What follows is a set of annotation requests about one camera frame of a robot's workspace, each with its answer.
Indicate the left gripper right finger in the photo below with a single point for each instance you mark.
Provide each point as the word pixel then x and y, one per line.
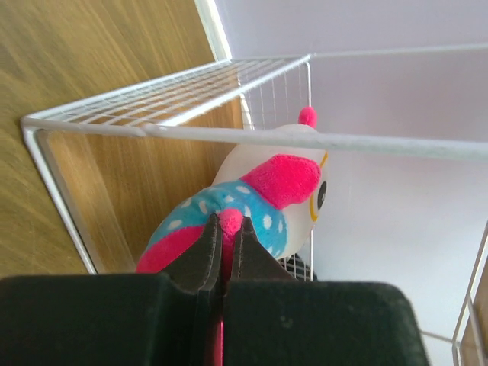
pixel 248 260

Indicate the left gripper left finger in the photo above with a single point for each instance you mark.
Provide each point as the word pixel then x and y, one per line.
pixel 199 267

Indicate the white panda plush blue dress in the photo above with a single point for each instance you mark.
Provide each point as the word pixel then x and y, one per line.
pixel 281 189

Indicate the white wire shelf rack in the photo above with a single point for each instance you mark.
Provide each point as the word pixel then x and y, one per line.
pixel 406 200

